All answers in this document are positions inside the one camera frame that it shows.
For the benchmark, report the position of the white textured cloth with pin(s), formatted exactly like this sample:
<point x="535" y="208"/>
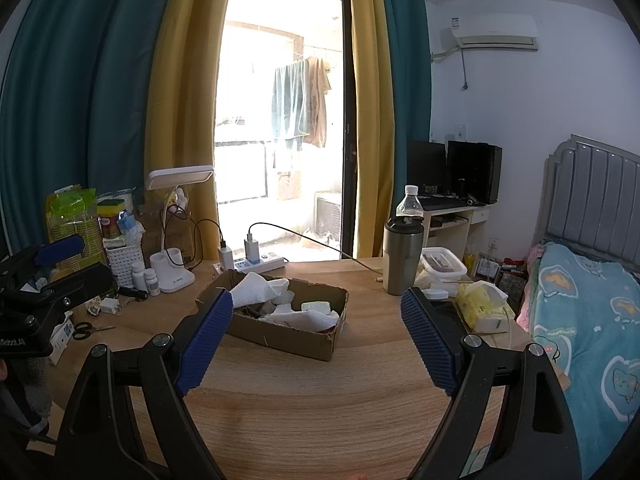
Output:
<point x="313" y="322"/>

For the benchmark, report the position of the blue patterned bed blanket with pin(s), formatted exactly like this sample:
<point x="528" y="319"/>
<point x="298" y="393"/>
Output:
<point x="585" y="313"/>

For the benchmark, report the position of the brown cardboard box behind lamp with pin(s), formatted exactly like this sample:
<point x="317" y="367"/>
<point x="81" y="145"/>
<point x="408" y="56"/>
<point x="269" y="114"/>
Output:
<point x="176" y="230"/>

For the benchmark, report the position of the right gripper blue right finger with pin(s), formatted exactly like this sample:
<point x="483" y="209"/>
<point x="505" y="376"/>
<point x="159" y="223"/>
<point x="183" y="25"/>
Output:
<point x="436" y="331"/>

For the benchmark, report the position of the white pill bottle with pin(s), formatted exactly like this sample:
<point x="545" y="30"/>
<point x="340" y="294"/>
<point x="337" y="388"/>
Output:
<point x="137" y="273"/>
<point x="151" y="282"/>

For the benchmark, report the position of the yellow curtain right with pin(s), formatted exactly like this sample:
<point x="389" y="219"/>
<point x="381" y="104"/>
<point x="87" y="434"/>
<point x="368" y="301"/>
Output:
<point x="375" y="133"/>

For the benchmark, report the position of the white charger with black cable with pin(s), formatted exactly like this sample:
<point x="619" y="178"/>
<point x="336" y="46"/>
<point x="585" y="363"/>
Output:
<point x="225" y="256"/>

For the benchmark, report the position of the person left hand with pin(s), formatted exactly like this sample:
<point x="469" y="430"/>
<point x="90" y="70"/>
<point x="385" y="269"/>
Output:
<point x="29" y="377"/>

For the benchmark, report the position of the grey padded headboard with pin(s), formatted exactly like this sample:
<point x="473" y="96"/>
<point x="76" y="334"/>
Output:
<point x="590" y="201"/>

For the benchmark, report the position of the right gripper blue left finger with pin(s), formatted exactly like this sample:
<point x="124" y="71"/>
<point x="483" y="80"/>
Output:
<point x="198" y="336"/>

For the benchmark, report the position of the yellow tissue pack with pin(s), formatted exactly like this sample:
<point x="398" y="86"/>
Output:
<point x="484" y="308"/>

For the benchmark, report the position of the black scissors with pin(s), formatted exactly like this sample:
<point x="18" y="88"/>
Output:
<point x="83" y="330"/>

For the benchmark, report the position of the clear water bottle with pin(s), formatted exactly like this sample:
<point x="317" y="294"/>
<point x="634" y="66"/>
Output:
<point x="410" y="205"/>

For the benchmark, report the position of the yellow curtain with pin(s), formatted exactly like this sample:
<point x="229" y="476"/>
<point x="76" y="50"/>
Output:
<point x="375" y="133"/>
<point x="180" y="115"/>

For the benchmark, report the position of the white plastic lidded container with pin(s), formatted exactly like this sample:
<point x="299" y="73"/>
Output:
<point x="441" y="269"/>

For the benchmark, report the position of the steel travel tumbler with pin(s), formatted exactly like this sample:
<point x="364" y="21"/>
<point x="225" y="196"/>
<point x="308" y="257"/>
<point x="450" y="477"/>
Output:
<point x="402" y="247"/>

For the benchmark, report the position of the white small desk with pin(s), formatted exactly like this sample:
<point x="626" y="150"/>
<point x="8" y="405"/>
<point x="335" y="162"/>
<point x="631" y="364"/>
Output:
<point x="459" y="229"/>

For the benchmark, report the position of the teal curtain right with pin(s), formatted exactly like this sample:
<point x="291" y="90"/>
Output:
<point x="410" y="62"/>

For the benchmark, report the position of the teal curtain left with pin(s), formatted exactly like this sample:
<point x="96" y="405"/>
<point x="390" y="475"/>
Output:
<point x="73" y="105"/>

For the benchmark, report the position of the small white plug adapter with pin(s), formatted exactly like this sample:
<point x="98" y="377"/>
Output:
<point x="110" y="305"/>

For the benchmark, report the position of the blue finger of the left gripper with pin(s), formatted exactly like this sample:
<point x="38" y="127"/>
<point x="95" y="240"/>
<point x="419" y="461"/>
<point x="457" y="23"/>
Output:
<point x="75" y="289"/>
<point x="60" y="250"/>

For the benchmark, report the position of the white air conditioner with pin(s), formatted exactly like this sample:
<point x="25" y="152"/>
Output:
<point x="491" y="31"/>

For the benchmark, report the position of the white power strip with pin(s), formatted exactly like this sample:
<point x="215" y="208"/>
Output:
<point x="267" y="263"/>

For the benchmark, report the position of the white perforated basket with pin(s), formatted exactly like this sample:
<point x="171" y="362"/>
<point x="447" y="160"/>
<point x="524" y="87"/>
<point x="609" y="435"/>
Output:
<point x="121" y="260"/>

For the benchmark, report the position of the teal curtain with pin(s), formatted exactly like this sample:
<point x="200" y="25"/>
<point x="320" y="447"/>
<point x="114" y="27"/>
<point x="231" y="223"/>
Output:
<point x="410" y="62"/>
<point x="73" y="105"/>

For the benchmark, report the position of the brown cardboard box tray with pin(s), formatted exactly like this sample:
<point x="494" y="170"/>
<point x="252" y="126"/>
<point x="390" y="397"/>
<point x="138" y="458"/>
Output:
<point x="246" y="323"/>

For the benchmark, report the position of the yellow curtain left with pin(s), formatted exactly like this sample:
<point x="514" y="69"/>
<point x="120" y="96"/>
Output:
<point x="180" y="115"/>

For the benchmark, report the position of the duck print tissue pack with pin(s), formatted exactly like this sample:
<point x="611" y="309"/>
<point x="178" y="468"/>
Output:
<point x="323" y="307"/>

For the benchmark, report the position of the white paper towel sheet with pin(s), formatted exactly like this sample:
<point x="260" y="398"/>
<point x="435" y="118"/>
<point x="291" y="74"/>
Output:
<point x="255" y="289"/>

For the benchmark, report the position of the green snack bag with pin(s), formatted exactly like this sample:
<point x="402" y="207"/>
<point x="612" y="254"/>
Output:
<point x="72" y="210"/>

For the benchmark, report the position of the black computer monitor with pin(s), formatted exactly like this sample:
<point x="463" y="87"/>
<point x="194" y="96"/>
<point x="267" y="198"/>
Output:
<point x="454" y="174"/>

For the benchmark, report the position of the black flashlight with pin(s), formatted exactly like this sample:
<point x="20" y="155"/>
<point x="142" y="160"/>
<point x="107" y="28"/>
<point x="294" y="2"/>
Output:
<point x="133" y="293"/>

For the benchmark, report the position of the jar with yellow lid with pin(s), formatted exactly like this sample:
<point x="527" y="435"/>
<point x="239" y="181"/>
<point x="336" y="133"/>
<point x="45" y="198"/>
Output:
<point x="109" y="212"/>

